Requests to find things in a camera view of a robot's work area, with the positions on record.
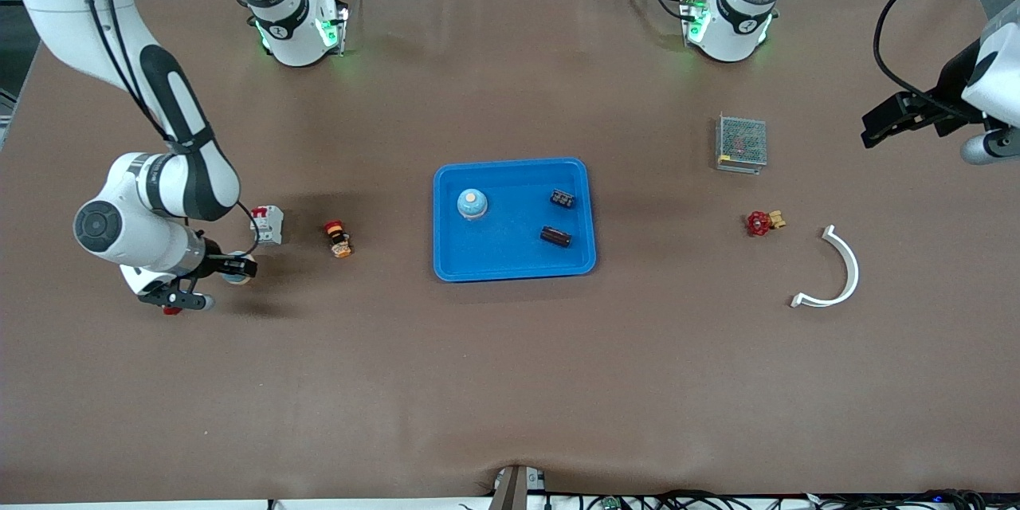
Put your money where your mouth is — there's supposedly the blue white round knob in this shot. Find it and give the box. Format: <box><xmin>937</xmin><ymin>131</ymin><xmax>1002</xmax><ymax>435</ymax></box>
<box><xmin>223</xmin><ymin>253</ymin><xmax>258</xmax><ymax>286</ymax></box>

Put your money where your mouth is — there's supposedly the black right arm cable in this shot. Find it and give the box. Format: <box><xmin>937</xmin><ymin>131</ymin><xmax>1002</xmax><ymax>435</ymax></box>
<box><xmin>72</xmin><ymin>0</ymin><xmax>264</xmax><ymax>256</ymax></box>

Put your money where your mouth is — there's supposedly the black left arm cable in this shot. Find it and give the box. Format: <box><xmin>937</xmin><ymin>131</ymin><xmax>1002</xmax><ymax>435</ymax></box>
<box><xmin>873</xmin><ymin>0</ymin><xmax>1020</xmax><ymax>119</ymax></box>

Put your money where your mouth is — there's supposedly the blue plastic tray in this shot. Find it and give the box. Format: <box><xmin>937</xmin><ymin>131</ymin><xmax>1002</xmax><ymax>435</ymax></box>
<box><xmin>433</xmin><ymin>157</ymin><xmax>598</xmax><ymax>284</ymax></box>

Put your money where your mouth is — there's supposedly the orange black emergency stop switch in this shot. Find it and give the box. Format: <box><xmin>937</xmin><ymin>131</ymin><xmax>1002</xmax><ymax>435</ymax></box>
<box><xmin>323</xmin><ymin>219</ymin><xmax>354</xmax><ymax>260</ymax></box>

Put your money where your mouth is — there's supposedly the white curved pipe clamp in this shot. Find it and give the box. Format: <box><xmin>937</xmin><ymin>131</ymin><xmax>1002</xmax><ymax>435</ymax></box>
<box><xmin>789</xmin><ymin>224</ymin><xmax>861</xmax><ymax>309</ymax></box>

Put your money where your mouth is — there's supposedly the white red circuit breaker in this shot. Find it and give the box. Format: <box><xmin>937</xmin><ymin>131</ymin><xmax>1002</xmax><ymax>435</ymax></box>
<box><xmin>249</xmin><ymin>206</ymin><xmax>285</xmax><ymax>246</ymax></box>

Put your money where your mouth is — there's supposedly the red handle brass valve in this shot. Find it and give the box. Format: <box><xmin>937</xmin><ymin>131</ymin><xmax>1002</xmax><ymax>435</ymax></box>
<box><xmin>745</xmin><ymin>209</ymin><xmax>787</xmax><ymax>237</ymax></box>

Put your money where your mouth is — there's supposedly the grey metal table bracket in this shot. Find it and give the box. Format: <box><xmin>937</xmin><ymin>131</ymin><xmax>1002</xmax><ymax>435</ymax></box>
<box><xmin>488</xmin><ymin>464</ymin><xmax>547</xmax><ymax>510</ymax></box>

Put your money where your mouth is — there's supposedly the metal mesh power supply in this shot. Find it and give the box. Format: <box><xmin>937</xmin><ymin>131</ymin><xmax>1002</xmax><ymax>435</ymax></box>
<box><xmin>715</xmin><ymin>113</ymin><xmax>768</xmax><ymax>175</ymax></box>

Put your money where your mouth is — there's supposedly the black cable bundle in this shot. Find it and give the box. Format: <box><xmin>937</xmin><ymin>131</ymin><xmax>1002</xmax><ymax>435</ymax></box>
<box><xmin>550</xmin><ymin>488</ymin><xmax>989</xmax><ymax>510</ymax></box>

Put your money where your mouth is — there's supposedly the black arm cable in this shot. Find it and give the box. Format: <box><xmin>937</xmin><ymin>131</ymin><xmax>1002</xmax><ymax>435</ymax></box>
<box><xmin>72</xmin><ymin>0</ymin><xmax>264</xmax><ymax>256</ymax></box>
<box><xmin>873</xmin><ymin>0</ymin><xmax>1020</xmax><ymax>119</ymax></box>

